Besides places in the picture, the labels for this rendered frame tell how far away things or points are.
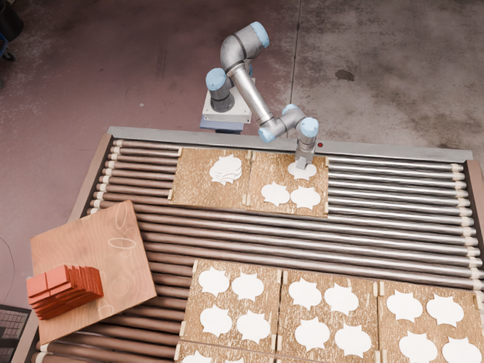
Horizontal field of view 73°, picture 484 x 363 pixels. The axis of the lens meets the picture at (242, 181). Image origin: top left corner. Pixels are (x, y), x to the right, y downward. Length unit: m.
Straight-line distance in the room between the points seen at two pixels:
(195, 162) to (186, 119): 1.46
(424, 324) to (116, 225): 1.44
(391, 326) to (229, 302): 0.69
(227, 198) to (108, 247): 0.62
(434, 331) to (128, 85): 3.32
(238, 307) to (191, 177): 0.72
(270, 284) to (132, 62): 3.06
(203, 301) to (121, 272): 0.39
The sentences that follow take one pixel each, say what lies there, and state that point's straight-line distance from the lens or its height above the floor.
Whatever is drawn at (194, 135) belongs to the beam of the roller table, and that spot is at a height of 0.92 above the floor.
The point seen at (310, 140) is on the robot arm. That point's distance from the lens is 1.48.
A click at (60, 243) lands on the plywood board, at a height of 1.04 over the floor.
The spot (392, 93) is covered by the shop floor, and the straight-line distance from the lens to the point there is 3.54.
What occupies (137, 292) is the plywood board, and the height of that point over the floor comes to 1.04.
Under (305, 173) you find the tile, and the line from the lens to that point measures 1.76.
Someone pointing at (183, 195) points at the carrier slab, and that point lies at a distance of 1.76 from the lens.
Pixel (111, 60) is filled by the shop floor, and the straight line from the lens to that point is 4.14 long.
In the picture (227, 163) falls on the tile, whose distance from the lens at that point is 1.77.
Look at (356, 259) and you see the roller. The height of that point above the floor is 0.92.
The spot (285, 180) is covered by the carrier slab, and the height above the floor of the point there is 0.94.
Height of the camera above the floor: 2.47
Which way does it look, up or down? 62 degrees down
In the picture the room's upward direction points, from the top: 9 degrees counter-clockwise
